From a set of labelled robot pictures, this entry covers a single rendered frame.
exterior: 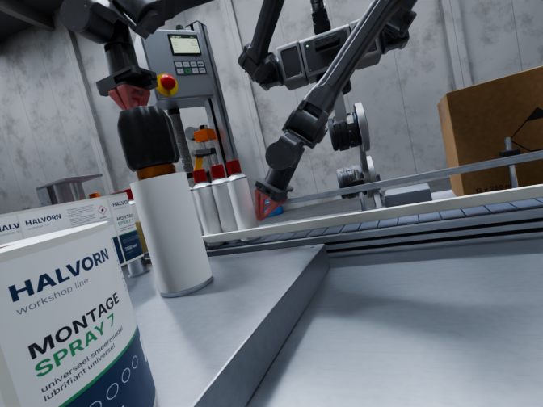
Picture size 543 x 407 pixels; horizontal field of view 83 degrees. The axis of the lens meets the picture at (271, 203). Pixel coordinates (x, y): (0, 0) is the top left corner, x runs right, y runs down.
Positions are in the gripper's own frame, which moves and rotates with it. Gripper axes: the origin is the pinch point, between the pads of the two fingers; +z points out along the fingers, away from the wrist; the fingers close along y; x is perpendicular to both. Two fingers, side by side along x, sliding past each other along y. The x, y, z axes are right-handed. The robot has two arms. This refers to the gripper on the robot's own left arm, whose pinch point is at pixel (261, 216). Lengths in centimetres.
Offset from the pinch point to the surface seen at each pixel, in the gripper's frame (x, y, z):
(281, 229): 7.2, 4.5, -1.7
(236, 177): -9.1, 2.2, -6.4
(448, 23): -30, -738, -298
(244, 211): -3.6, 2.4, 0.3
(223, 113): -28.6, -14.4, -16.3
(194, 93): -34.7, -6.6, -18.8
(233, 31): -473, -656, -115
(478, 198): 36.3, 4.9, -25.9
